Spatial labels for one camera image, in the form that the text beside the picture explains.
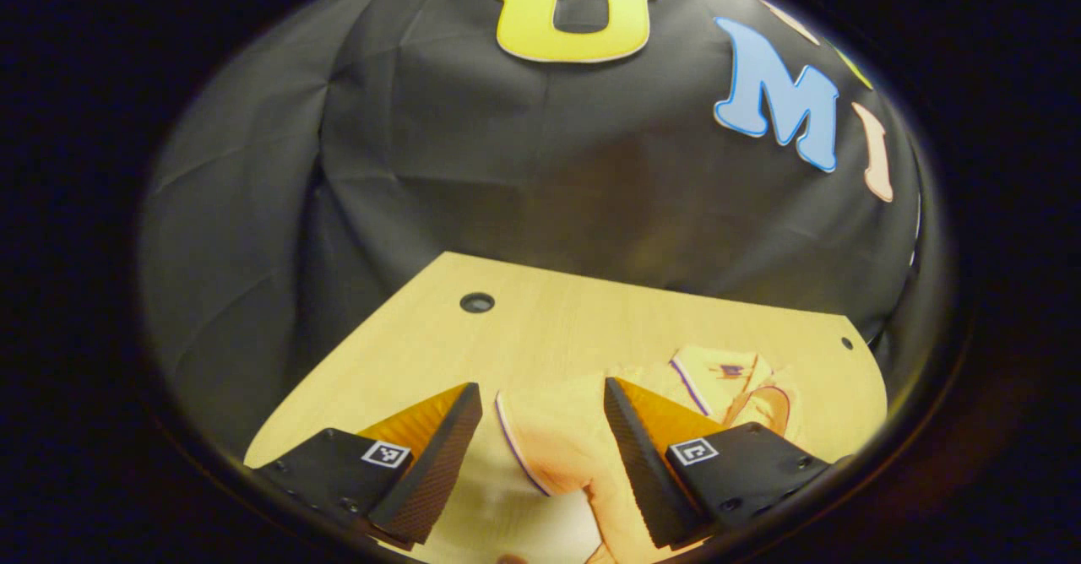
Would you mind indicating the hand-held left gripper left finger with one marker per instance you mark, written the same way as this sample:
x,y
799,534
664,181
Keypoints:
x,y
439,463

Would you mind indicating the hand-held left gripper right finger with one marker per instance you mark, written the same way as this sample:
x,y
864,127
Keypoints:
x,y
642,463

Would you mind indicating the black backdrop cloth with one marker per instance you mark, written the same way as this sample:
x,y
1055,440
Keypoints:
x,y
507,167

